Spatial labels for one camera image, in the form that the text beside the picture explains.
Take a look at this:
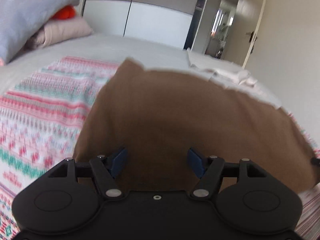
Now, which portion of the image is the brown coat with fur collar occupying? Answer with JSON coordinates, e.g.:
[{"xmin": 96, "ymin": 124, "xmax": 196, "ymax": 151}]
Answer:
[{"xmin": 74, "ymin": 60, "xmax": 319, "ymax": 193}]

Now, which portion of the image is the pink teal patterned blanket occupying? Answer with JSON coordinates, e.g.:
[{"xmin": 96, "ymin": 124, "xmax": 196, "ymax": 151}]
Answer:
[{"xmin": 1, "ymin": 57, "xmax": 319, "ymax": 239}]

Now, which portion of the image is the cream folded garment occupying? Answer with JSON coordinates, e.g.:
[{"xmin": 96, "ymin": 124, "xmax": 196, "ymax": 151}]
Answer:
[{"xmin": 186, "ymin": 49, "xmax": 258, "ymax": 87}]

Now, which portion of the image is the grey bed sheet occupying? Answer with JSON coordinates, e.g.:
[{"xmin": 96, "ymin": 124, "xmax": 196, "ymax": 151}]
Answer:
[{"xmin": 1, "ymin": 34, "xmax": 281, "ymax": 108}]

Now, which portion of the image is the light pink folded bedding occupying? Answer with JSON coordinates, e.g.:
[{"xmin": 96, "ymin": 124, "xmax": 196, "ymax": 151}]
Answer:
[{"xmin": 25, "ymin": 16, "xmax": 93, "ymax": 50}]

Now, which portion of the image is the orange plush item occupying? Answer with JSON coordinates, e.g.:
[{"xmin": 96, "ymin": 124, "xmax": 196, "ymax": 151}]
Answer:
[{"xmin": 52, "ymin": 5, "xmax": 76, "ymax": 20}]

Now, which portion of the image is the white grey sliding wardrobe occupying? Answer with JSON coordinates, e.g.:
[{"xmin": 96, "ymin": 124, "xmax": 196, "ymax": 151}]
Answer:
[{"xmin": 80, "ymin": 0, "xmax": 199, "ymax": 49}]

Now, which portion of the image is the white room door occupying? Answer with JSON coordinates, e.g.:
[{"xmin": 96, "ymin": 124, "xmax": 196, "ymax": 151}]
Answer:
[{"xmin": 222, "ymin": 0, "xmax": 266, "ymax": 68}]

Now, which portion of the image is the blue pink folded blanket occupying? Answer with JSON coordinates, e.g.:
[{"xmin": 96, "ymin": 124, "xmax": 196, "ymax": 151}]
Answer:
[{"xmin": 1, "ymin": 0, "xmax": 80, "ymax": 66}]

